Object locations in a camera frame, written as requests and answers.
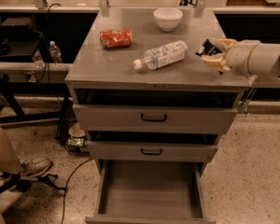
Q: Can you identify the white ceramic bowl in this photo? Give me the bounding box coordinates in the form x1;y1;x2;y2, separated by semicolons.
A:
153;7;183;32

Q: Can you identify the grey metal drawer cabinet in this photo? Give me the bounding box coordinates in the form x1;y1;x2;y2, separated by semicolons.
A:
65;8;250;171

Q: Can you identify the dark blue rxbar wrapper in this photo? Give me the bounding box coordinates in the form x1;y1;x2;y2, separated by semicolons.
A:
196;39;221;57

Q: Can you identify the black floor cable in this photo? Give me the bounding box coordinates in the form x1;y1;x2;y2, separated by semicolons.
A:
59;157;94;224

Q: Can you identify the top grey drawer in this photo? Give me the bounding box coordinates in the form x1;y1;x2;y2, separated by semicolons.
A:
74;90;237;134

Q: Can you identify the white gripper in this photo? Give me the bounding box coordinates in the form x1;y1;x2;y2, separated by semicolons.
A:
202;38;260;77

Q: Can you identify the black drawer handle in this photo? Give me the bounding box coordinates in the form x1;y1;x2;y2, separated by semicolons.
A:
141;148;162;156
140;113;167;122

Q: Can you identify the black equipment on shelf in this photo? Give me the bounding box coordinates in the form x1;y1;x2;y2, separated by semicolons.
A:
0;17;42;41

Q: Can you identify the green snack bag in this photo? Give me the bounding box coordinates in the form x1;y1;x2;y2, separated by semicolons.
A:
65;137;87;152

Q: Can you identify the black middle drawer handle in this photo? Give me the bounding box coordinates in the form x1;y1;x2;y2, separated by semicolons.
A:
141;148;162;156

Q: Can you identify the black tripod stand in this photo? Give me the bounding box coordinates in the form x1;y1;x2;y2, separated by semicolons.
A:
0;171;66;194

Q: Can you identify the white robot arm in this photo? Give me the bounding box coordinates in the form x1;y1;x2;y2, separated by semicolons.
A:
202;38;280;80

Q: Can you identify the orange soda can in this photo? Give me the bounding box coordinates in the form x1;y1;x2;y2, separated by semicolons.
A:
100;29;132;49

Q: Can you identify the person's tan trouser leg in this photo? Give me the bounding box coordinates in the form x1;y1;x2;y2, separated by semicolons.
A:
0;124;24;224

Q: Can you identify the clear plastic water bottle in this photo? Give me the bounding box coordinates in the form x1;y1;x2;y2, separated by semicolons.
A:
133;40;188;71

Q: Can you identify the grey sneaker shoe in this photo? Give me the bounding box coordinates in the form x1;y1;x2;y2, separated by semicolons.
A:
21;159;51;177

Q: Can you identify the small upright water bottle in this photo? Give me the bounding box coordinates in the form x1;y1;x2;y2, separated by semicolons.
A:
49;41;63;63

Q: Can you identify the black top drawer handle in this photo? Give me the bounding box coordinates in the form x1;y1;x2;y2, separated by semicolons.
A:
140;113;167;122

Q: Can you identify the bottom grey open drawer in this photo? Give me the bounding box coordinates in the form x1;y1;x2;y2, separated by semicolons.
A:
85;161;216;224

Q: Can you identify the middle grey drawer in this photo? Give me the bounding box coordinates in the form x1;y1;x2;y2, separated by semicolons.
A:
87;132;217;162

